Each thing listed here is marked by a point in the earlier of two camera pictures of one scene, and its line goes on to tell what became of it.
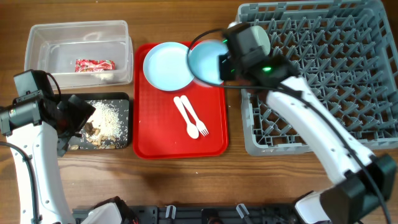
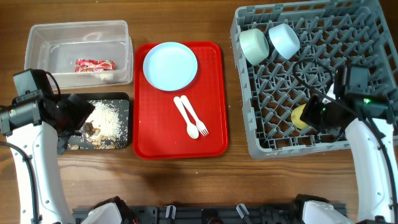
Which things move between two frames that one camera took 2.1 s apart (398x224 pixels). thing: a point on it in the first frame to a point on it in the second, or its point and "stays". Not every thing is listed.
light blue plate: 166,66 stays
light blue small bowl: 203,61 to 284,40
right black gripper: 222,63 to 308,114
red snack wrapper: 94,65 stays
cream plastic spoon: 191,129 stays
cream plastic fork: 200,125 stays
